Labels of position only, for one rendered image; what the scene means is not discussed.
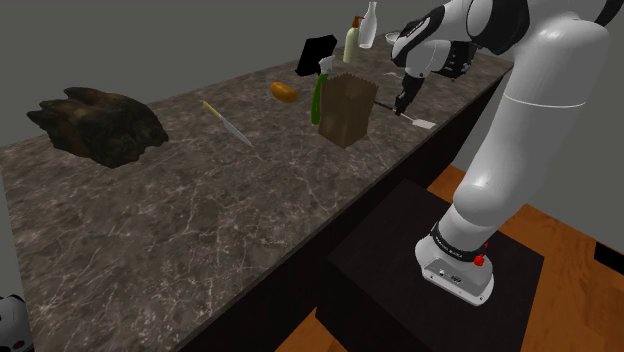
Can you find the brown paper bag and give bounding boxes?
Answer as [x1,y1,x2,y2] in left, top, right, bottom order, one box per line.
[317,71,380,150]

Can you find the clear glass bottle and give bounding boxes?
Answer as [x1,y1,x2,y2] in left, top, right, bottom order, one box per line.
[357,0,379,50]

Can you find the white spatula with black handle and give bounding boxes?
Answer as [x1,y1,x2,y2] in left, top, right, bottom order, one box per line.
[372,99,437,131]

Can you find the yellow-handled knife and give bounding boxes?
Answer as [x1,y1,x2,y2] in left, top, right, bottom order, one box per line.
[201,99,256,149]

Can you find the pale green pump bottle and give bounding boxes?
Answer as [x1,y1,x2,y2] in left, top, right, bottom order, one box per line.
[342,15,366,65]

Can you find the orange bread roll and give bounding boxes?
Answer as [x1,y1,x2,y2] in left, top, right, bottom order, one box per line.
[269,81,299,105]

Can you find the dark robot stand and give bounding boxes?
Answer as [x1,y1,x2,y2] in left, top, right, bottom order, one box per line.
[315,177,546,352]

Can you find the black small appliance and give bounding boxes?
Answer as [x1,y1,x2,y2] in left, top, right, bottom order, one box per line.
[431,40,480,83]

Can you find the green spray bottle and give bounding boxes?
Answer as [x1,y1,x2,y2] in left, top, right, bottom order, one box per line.
[310,54,337,126]

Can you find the dark brown rock-shaped lump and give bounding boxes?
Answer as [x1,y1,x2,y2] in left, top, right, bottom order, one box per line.
[26,86,170,170]

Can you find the black flat box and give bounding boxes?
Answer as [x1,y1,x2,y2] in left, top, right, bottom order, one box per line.
[294,34,339,78]

